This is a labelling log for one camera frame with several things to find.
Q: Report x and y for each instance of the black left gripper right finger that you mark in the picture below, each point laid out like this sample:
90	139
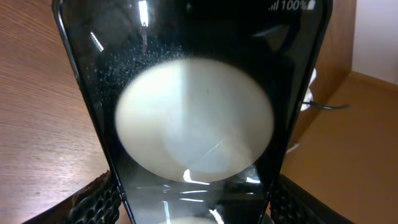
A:
292	204

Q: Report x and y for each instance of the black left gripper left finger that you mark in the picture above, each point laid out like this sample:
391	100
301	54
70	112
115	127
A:
96	203

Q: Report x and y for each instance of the white power strip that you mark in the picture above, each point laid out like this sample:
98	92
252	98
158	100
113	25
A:
308	94

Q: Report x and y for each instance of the black samsung smartphone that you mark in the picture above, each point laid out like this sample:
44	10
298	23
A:
193	101

